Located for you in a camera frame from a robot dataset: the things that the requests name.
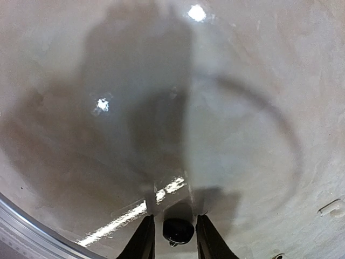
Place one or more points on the white stem earbud near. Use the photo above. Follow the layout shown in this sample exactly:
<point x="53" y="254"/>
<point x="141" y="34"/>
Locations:
<point x="334" y="209"/>

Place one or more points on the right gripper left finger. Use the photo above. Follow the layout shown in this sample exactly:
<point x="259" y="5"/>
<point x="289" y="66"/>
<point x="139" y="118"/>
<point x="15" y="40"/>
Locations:
<point x="142" y="243"/>

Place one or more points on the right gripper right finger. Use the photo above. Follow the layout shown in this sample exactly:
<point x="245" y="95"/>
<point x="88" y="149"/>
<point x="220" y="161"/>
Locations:
<point x="210" y="244"/>

